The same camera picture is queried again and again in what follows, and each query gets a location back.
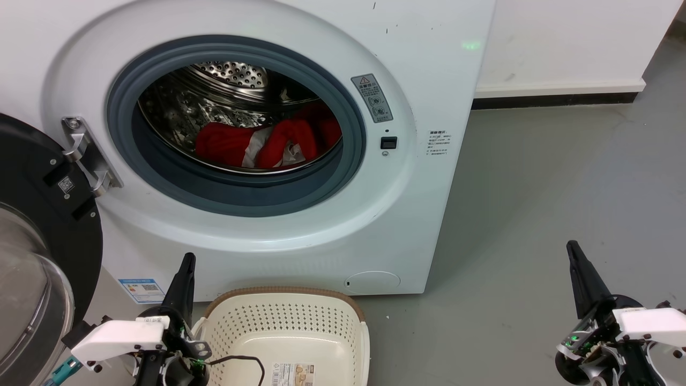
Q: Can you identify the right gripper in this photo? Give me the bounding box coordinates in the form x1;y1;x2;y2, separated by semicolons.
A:
555;241;660;386

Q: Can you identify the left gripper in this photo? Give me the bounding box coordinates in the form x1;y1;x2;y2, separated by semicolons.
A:
134;253;212;386

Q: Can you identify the red and white garment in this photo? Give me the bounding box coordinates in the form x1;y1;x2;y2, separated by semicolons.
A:
195;103;342;170

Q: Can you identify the cream perforated laundry basket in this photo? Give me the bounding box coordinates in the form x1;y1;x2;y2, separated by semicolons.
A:
192;287;370;386

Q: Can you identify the printed paper product label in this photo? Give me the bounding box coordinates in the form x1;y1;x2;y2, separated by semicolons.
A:
271;363;316;386

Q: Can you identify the stainless steel washing machine drum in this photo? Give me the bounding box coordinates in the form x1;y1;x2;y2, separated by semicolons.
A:
138;61;344;175

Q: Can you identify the black washer door with glass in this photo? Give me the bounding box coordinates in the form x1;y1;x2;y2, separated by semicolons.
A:
0;113;103;386

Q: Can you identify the blue and white sticker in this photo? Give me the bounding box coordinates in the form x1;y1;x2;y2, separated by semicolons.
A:
118;278;166;305

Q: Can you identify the grey rubber door gasket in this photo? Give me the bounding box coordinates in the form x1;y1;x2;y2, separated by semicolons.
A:
106;35;367;218

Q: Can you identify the metal door hinge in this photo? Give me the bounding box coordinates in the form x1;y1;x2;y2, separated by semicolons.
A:
61;116;123;197

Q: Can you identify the round white filter cover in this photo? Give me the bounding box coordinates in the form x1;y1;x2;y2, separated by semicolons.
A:
344;271;401;295

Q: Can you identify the small printed text label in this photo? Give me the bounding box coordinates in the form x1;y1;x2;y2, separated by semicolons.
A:
427;130;451;157

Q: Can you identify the grey warning sticker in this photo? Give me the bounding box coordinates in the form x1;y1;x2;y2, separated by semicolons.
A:
351;73;393;123

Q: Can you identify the white front-load washing machine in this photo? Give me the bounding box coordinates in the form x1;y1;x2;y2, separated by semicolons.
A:
0;0;496;303

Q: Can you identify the thin black cable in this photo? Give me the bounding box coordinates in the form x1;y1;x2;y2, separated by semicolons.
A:
206;355;266;386

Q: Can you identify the teal cable connector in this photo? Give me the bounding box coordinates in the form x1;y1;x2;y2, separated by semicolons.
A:
46;357;82;386

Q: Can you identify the black wall baseboard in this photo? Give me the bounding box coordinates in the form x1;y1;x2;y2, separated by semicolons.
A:
472;92;639;110

